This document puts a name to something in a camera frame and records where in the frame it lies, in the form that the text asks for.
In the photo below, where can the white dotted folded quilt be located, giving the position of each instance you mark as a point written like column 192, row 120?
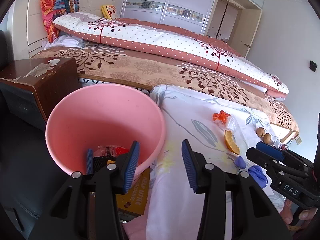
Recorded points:
column 168, row 44

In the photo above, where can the colourful patterned pillow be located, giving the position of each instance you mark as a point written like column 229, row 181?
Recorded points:
column 52, row 9

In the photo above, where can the black chair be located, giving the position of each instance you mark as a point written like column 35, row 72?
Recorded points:
column 6, row 50

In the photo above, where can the yellow cardboard box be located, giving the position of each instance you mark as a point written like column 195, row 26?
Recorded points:
column 135, row 200

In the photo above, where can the clear plastic snack wrapper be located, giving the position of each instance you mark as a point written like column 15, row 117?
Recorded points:
column 110, row 151

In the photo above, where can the yellow red small pillow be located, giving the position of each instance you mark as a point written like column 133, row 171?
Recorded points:
column 109, row 12

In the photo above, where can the orange peel piece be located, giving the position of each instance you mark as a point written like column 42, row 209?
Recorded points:
column 230, row 143

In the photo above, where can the right walnut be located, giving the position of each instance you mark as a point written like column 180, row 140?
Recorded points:
column 267, row 138

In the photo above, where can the white floral sheet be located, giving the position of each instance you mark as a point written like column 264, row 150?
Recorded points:
column 175, row 210

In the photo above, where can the walnut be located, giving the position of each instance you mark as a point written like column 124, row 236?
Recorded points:
column 260, row 132
column 267, row 138

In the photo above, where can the orange red plastic scrap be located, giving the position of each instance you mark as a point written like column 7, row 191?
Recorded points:
column 221, row 117

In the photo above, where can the left walnut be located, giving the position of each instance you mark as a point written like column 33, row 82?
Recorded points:
column 260, row 132

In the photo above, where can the beige wooden headboard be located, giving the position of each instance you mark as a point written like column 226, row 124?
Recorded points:
column 29, row 21

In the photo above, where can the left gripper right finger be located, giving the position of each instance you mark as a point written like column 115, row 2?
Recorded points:
column 206, row 178

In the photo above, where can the pink plastic bucket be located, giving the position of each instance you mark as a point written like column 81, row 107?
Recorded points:
column 104, row 115

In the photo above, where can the beige wooden door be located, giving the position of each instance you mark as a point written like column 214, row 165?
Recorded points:
column 234, row 24

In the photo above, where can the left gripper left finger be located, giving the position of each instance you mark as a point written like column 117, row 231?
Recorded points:
column 111, row 180

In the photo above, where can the brown leaf pattern blanket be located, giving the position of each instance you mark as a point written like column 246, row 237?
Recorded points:
column 141, row 70

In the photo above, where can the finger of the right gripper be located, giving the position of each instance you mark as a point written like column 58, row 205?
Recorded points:
column 262, row 160
column 269, row 150

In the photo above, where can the black wall switch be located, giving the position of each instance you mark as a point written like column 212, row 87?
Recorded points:
column 313, row 66

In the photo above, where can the dark wooden nightstand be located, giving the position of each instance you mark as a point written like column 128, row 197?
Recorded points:
column 33, row 87

